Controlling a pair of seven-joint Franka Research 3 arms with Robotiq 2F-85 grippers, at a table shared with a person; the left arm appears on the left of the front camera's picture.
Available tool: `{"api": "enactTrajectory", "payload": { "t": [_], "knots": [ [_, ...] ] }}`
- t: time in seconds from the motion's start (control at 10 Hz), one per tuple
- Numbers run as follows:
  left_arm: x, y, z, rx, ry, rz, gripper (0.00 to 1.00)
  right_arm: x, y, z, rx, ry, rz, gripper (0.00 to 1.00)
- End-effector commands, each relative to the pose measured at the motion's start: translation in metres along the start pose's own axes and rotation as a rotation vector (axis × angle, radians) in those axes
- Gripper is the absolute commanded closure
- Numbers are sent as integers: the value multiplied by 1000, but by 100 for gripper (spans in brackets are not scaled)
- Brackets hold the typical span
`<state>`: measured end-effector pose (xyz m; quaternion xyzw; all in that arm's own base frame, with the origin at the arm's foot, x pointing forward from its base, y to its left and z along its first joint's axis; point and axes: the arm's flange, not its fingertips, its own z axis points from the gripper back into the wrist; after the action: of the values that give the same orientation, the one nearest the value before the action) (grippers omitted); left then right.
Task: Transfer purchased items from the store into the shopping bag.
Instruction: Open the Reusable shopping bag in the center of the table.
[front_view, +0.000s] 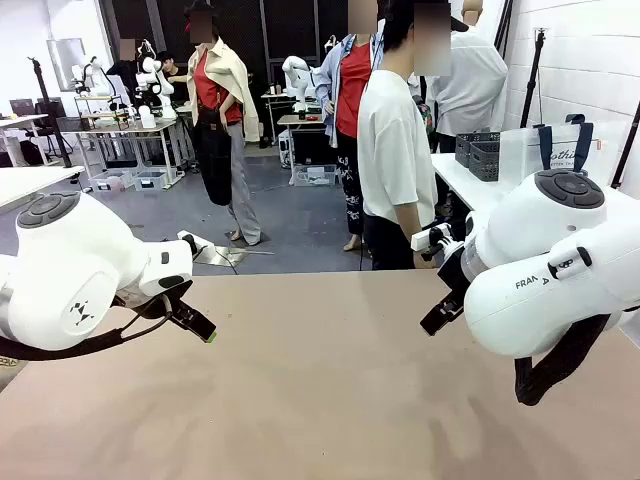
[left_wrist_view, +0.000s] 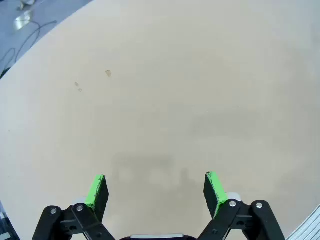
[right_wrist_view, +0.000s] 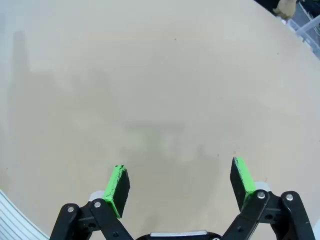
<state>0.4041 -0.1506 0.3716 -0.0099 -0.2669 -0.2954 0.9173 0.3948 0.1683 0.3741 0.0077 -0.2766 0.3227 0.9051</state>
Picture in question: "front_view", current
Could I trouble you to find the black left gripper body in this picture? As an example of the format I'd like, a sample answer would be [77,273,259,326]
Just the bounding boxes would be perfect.
[160,285,191,321]

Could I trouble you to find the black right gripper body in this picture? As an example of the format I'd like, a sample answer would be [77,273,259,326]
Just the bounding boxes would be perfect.
[437,242,475,304]

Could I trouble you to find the clear shopping bag navy handles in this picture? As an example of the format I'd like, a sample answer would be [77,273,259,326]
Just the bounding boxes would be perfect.
[499,113,634,190]

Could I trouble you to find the person's right forearm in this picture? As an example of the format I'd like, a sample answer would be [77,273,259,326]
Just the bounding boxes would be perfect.
[396,199,427,240]

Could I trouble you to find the white robot arm black joints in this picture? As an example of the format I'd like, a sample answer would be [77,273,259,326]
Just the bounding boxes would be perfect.
[133,41,177,122]

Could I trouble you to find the silver floor sheet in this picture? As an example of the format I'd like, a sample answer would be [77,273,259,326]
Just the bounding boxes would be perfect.
[192,243,276,267]

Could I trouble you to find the white side table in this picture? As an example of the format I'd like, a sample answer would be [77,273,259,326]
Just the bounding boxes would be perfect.
[430,152,507,212]
[0,166,86,209]

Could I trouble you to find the clear storage bin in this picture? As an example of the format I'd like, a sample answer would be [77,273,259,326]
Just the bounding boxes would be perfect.
[133,170,169,192]
[292,163,339,188]
[89,169,134,194]

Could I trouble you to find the person in white T-shirt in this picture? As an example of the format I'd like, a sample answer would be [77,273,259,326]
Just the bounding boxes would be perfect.
[357,0,455,272]

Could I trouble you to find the floral patterned garment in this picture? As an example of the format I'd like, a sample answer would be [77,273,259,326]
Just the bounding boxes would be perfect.
[413,94,434,137]

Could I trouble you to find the mannequin with cream jacket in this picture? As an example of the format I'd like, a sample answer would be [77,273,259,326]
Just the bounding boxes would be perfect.
[183,0,263,247]

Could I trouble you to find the black slanted pole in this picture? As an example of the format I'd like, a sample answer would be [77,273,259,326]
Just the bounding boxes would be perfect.
[609,99,640,189]

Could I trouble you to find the mannequin with blue shirt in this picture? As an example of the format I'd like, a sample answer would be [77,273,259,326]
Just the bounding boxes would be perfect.
[313,0,387,252]

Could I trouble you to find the black tripod stand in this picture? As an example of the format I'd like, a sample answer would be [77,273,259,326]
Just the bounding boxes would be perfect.
[519,27,550,129]
[27,55,74,169]

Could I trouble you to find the brown top background table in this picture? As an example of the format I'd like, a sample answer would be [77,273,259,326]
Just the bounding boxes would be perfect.
[276,113,329,186]

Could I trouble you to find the background person black clothes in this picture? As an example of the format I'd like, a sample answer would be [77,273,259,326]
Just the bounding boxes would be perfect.
[106,38,147,104]

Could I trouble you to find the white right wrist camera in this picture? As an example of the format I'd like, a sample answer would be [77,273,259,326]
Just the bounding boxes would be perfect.
[410,223,464,262]

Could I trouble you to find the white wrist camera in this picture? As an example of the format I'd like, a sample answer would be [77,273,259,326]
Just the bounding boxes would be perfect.
[176,229,217,257]
[410,223,464,262]

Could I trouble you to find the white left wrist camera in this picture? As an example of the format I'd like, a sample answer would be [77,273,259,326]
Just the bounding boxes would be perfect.
[176,229,217,257]

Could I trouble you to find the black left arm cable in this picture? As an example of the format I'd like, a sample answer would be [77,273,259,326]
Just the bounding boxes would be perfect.
[0,293,174,362]

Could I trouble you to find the metal frame work table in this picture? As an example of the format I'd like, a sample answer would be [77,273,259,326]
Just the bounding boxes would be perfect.
[74,94,197,189]

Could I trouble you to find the grey wall panel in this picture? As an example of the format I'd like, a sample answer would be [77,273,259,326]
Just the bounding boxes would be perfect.
[46,37,87,94]

